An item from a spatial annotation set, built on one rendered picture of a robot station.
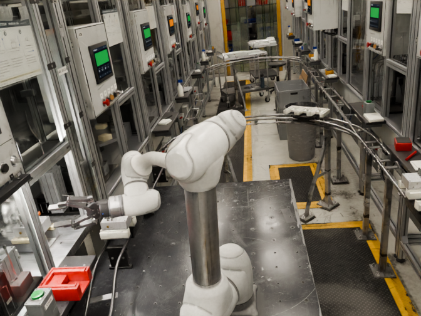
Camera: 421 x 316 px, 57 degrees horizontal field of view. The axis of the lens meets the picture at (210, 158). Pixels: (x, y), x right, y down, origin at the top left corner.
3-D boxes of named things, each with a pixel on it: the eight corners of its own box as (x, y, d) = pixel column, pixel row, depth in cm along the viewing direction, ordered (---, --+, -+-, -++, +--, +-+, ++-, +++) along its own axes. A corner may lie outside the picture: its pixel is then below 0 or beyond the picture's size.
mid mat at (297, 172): (335, 207, 349) (335, 205, 348) (274, 210, 356) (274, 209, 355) (317, 162, 440) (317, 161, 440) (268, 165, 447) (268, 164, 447)
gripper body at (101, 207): (111, 210, 166) (88, 214, 164) (108, 194, 161) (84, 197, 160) (111, 221, 159) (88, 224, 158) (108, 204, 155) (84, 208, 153)
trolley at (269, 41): (282, 87, 789) (280, 38, 752) (255, 91, 789) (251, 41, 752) (274, 79, 867) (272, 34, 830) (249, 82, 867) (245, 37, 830)
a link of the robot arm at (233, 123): (202, 125, 138) (181, 138, 127) (235, 95, 126) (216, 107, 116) (225, 154, 138) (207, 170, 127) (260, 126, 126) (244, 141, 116)
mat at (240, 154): (253, 209, 362) (253, 207, 361) (191, 212, 369) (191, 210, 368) (250, 79, 897) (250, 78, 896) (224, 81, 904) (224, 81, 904)
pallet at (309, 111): (283, 120, 343) (283, 109, 339) (291, 115, 353) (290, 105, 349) (323, 124, 322) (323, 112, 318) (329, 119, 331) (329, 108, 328)
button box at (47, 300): (50, 331, 128) (40, 303, 123) (28, 331, 129) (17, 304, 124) (61, 313, 135) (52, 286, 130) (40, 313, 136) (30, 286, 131)
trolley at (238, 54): (227, 109, 684) (222, 54, 647) (219, 102, 735) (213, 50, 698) (274, 101, 698) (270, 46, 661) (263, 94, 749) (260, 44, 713)
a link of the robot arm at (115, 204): (121, 190, 163) (106, 192, 162) (122, 202, 155) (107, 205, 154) (124, 207, 168) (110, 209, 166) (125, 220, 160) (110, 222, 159)
